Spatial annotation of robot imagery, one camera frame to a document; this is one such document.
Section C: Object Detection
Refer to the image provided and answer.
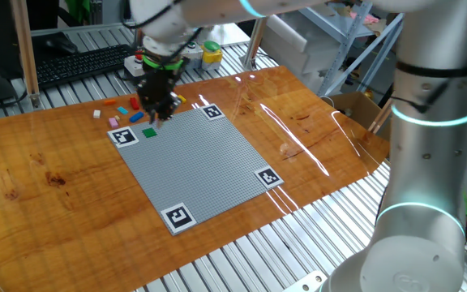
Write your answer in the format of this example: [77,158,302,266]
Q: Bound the grey two-button box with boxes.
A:
[182,40,204,69]

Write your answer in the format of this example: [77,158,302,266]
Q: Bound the green wrist mount ring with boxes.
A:
[141,55,185,72]

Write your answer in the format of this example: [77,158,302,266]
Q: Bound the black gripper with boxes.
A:
[136,67,183,129]

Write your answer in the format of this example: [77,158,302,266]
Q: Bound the cardboard box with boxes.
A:
[324,91,392,141]

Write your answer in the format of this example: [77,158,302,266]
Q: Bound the wood pattern table mat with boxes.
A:
[0,65,391,292]

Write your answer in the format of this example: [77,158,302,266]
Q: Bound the pale metal shelf rack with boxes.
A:
[298,0,405,97]

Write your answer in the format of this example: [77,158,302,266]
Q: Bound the black keyboard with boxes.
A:
[34,43,135,88]

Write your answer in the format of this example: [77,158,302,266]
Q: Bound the yellow box green button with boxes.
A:
[200,40,224,71]

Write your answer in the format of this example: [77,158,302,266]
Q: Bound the white foam blocks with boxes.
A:
[263,11,334,76]

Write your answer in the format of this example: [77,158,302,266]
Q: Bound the grey Lego baseplate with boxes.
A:
[106,103,285,237]

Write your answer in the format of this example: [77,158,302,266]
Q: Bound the black computer mouse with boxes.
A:
[43,31,79,56]

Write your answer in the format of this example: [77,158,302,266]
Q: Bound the wooden stick bundle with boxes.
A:
[367,97,393,135]

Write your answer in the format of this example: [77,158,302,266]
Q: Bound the black white fiducial marker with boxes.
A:
[160,201,198,235]
[200,103,226,121]
[254,165,285,190]
[107,126,140,148]

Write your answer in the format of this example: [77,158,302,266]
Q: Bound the silver metal post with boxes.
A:
[241,18,268,71]

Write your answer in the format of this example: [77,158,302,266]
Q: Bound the white box red button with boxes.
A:
[123,50,145,78]

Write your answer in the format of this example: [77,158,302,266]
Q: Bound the dark green garment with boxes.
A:
[63,0,91,24]

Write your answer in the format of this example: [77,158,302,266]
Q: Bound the pink item on shelf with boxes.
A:
[349,11,380,24]

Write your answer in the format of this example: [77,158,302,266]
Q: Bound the metal mounting plate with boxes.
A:
[282,270,328,292]

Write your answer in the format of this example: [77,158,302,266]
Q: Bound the tan frame post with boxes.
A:
[9,0,42,110]

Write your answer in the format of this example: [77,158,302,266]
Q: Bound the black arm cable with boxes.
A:
[122,0,467,115]

